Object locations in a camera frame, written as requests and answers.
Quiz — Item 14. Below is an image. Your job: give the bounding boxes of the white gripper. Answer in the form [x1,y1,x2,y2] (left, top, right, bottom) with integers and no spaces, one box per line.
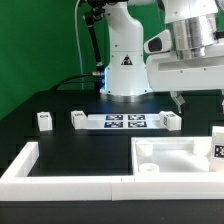
[146,43,224,113]

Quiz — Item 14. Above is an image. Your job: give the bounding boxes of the white square tabletop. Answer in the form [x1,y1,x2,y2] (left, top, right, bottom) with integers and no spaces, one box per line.
[131,135,224,176]

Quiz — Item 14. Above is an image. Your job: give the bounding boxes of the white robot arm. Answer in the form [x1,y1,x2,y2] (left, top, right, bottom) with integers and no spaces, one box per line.
[84,0,224,106]

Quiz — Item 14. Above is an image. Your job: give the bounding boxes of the white sheet with markers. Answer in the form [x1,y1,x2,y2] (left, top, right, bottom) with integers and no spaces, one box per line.
[86,114,163,130]

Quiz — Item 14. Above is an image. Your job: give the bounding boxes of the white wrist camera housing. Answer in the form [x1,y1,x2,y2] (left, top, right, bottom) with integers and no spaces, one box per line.
[144,29,173,56]

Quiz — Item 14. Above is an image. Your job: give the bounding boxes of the black cable bundle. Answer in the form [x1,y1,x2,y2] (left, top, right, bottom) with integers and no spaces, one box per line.
[49,0,106,92]

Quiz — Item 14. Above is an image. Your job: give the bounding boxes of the white U-shaped obstacle frame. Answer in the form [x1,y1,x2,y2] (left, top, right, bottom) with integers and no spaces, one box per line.
[0,142,224,201]

